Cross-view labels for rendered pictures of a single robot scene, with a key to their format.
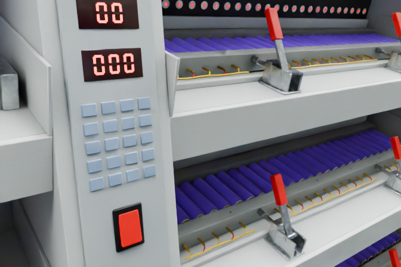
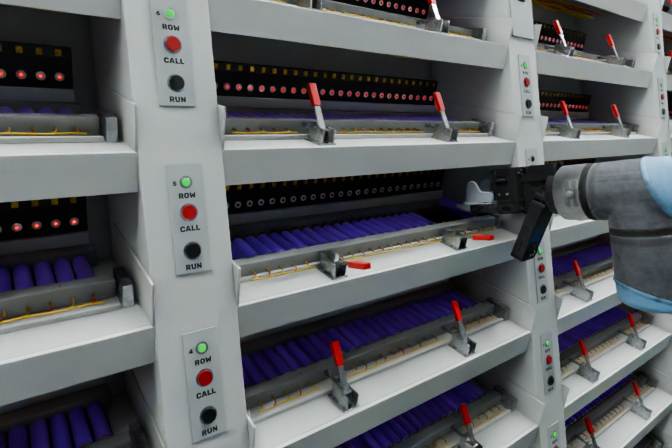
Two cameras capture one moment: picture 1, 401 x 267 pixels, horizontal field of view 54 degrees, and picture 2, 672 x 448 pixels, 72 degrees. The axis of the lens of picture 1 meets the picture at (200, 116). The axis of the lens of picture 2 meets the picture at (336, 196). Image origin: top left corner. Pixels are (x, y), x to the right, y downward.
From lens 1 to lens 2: 92 cm
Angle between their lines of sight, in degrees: 7
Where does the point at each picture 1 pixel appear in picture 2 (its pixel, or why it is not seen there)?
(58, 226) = not seen: outside the picture
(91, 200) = not seen: outside the picture
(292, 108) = not seen: outside the picture
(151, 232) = not seen: outside the picture
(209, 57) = not seen: outside the picture
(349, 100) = not seen: outside the picture
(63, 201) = not seen: outside the picture
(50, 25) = not seen: outside the picture
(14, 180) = not seen: outside the picture
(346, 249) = (592, 71)
